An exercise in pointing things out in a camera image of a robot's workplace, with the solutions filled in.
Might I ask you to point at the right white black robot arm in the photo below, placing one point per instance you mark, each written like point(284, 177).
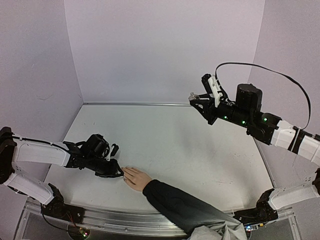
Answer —
point(270, 130)

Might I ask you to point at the mannequin hand on table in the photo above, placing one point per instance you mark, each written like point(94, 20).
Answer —
point(136, 179)

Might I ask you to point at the black sleeved forearm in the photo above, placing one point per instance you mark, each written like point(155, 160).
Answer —
point(184, 210)

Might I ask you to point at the grey fabric garment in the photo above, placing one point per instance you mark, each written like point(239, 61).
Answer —
point(225, 231)

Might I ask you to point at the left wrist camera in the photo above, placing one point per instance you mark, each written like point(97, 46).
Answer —
point(111, 151)

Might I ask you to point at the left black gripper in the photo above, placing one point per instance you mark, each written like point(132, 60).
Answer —
point(113, 170)

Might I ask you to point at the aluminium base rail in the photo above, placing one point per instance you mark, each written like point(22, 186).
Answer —
point(77, 223)

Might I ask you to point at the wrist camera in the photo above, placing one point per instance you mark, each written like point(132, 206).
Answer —
point(212, 86)
point(111, 151)

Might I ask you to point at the clear nail polish bottle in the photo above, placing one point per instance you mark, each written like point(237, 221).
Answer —
point(193, 97)

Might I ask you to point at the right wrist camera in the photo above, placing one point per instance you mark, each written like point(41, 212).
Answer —
point(212, 86)

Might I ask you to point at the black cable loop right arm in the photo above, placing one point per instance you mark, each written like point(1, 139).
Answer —
point(309, 105)

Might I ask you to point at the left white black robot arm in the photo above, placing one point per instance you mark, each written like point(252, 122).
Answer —
point(95, 154)

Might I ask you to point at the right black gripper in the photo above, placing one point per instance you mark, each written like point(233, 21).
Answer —
point(211, 110)

